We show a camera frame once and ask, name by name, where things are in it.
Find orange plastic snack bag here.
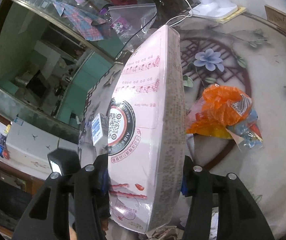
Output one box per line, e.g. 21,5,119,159
185,83,263,151

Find pink white carton box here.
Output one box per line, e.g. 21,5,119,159
108,25,186,234

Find teal kitchen cabinets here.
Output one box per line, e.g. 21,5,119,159
57,53,112,128

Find white refrigerator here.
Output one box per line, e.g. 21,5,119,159
6,118,78,179

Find items on top of fridge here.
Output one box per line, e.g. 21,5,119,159
0,133,10,160

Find small blue white box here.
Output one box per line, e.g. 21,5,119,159
91,113,108,148

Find plaid hanging cloth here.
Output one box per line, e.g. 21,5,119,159
52,0,111,41

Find brown wooden coaster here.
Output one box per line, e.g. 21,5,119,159
265,5,286,32

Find clear zip plastic bag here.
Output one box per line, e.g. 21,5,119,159
108,3,157,51

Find white cable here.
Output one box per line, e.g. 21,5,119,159
146,0,194,28

